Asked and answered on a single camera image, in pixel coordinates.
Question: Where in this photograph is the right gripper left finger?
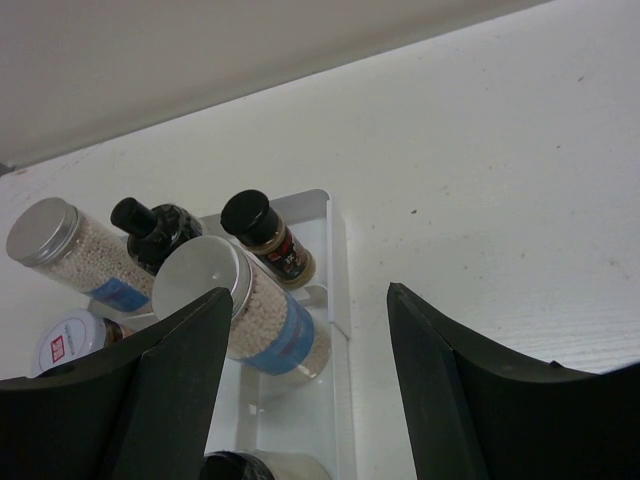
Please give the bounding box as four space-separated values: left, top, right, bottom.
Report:
1 288 232 479

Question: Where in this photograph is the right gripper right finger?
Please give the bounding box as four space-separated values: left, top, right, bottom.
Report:
387 283 639 479

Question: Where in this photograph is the white red lid jar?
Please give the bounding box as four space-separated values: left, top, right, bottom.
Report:
31 308 134 377

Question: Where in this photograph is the black cap white powder bottle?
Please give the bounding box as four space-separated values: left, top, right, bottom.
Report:
199 450 331 480

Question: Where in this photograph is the silver lid bead jar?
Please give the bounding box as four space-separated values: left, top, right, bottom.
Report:
152 236 331 384
6 197 153 315

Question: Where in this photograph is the black cap brown chunk bottle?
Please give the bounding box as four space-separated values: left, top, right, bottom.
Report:
110 197 208 276

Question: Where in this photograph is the small black cap spice bottle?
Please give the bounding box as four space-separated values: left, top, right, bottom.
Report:
220 189 316 289

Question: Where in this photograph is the white divided organizer tray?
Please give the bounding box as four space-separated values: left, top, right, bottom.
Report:
84 188 351 480

